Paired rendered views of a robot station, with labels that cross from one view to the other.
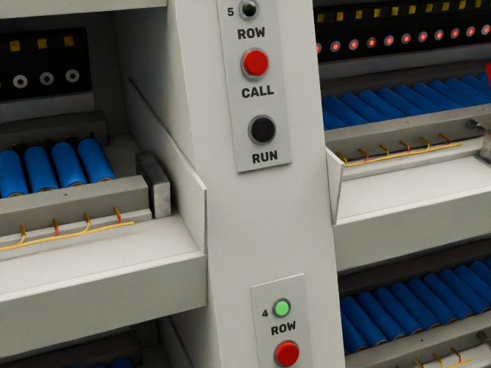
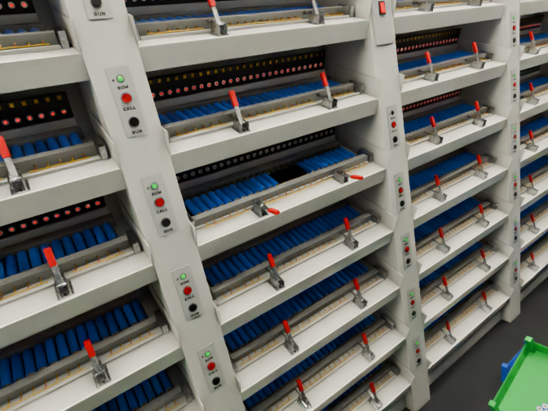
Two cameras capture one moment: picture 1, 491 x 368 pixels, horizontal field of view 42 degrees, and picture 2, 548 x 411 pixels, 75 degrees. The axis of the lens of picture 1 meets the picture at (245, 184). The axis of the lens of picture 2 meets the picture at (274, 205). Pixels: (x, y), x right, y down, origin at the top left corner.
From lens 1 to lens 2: 0.78 m
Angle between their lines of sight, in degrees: 10
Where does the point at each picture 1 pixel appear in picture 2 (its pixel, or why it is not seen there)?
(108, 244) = (364, 169)
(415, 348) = (415, 192)
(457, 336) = (424, 188)
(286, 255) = (399, 167)
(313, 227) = (404, 160)
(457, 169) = (425, 144)
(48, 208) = (351, 162)
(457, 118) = (422, 131)
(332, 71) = not seen: hidden behind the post
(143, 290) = (375, 178)
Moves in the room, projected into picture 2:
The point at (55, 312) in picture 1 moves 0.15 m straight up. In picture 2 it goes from (361, 183) to (354, 130)
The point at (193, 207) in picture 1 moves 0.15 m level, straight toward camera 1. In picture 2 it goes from (382, 158) to (417, 164)
